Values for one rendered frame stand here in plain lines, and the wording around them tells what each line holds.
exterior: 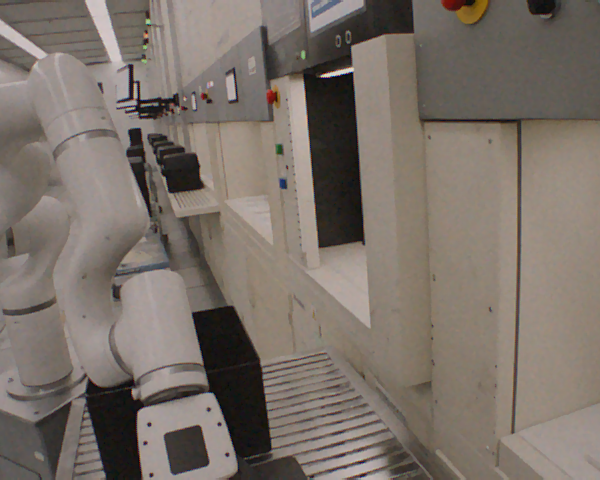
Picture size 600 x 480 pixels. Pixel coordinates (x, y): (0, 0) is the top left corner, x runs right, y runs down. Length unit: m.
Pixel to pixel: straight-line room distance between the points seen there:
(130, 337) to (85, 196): 0.18
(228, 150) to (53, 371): 1.89
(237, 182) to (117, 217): 2.29
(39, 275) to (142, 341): 0.63
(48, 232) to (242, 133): 1.86
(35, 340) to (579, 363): 1.05
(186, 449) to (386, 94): 0.52
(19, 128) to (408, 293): 0.64
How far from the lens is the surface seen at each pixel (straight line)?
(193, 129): 4.39
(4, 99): 0.89
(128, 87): 4.29
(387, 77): 0.74
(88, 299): 0.71
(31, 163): 1.00
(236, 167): 2.93
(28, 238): 1.22
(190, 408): 0.62
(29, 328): 1.26
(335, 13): 1.05
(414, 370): 0.86
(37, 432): 1.23
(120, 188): 0.68
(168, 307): 0.65
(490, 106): 0.62
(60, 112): 0.73
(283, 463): 0.74
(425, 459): 0.90
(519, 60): 0.58
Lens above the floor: 1.31
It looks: 14 degrees down
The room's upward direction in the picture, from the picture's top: 5 degrees counter-clockwise
